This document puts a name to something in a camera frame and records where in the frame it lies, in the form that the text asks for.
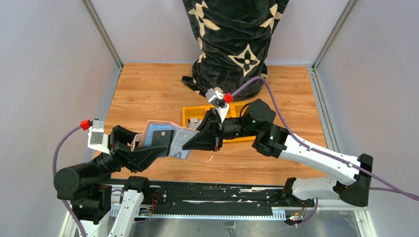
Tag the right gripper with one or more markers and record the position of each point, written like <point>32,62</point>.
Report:
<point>219,131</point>

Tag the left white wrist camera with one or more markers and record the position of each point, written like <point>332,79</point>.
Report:
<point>97,139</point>

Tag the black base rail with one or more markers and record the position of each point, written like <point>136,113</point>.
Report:
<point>192,200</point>

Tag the pink leather card holder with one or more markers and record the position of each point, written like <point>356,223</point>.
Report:
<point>144,139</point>

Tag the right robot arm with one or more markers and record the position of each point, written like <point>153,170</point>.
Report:
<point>346,176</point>

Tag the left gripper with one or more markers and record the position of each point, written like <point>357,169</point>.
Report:
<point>116,145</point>

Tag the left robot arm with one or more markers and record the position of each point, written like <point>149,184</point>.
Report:
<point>85,192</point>

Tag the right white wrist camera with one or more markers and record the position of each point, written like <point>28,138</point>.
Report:
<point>220,101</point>

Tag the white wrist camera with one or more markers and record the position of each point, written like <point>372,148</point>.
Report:
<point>220,101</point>
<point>97,139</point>

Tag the black VIP card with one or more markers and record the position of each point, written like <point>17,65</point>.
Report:
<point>162,138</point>

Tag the white printed card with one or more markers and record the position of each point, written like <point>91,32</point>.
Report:
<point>176,147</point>

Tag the black floral blanket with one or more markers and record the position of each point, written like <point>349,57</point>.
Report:
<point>234,38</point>

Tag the yellow plastic end bin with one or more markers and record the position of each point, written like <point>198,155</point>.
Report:
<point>240,108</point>

